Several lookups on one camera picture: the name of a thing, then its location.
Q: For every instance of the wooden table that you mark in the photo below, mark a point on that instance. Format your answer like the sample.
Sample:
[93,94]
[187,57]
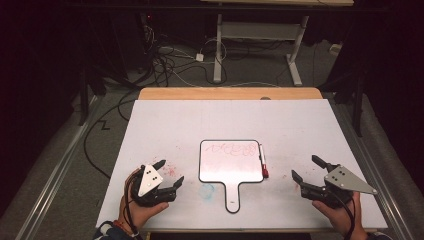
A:
[216,94]

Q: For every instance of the white power adapter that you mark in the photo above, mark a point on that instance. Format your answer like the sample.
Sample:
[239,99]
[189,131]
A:
[199,57]

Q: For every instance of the red whiteboard marker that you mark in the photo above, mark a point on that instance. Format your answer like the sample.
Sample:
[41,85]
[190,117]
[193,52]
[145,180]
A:
[263,161]

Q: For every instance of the white paddle-shaped whiteboard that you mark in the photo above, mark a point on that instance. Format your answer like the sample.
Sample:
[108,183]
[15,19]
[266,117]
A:
[230,166]

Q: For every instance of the aluminium floor rail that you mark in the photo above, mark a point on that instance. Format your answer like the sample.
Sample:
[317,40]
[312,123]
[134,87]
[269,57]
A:
[56,170]
[373,166]

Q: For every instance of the white metal desk frame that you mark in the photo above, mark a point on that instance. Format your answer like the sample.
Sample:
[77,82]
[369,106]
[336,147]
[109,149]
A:
[218,50]

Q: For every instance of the white table mat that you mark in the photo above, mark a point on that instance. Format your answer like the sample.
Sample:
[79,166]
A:
[186,123]

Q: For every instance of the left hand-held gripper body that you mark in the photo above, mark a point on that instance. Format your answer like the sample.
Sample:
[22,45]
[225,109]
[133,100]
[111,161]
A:
[146,181]

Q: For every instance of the person's left hand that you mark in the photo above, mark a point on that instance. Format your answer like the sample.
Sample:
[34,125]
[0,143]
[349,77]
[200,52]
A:
[140,213]

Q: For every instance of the black metal stand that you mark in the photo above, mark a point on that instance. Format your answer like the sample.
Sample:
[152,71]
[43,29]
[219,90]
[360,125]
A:
[83,100]
[358,110]

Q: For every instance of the person's right hand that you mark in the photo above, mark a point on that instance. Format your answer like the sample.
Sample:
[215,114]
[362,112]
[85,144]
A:
[340,218]

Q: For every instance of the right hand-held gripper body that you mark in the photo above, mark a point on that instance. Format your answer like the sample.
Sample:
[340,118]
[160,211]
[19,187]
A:
[343,180]

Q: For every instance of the white box on floor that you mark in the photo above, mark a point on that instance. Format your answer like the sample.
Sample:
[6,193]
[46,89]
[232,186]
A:
[336,49]

